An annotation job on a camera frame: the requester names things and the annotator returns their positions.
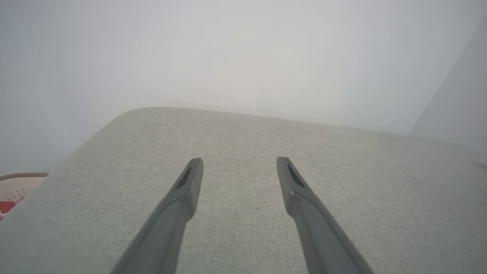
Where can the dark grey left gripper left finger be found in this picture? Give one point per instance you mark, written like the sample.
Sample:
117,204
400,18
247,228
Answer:
167,228

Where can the beige red-patterned round rug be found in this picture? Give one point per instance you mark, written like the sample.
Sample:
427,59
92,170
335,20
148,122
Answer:
15,188

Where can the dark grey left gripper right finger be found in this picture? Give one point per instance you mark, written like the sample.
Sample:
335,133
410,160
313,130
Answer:
323,239

